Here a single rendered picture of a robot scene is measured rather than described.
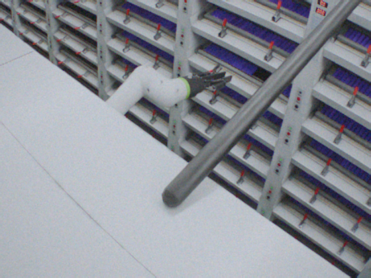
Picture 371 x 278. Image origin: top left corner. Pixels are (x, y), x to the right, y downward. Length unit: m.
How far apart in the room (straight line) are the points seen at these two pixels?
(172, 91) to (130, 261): 1.24
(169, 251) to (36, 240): 0.14
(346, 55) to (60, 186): 1.39
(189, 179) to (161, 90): 1.17
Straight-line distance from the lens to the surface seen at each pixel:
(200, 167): 0.47
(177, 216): 0.47
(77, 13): 3.15
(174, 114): 2.50
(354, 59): 1.71
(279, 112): 1.98
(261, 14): 1.87
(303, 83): 1.84
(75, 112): 0.60
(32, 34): 3.86
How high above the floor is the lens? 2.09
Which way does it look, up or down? 41 degrees down
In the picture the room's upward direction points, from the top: 6 degrees clockwise
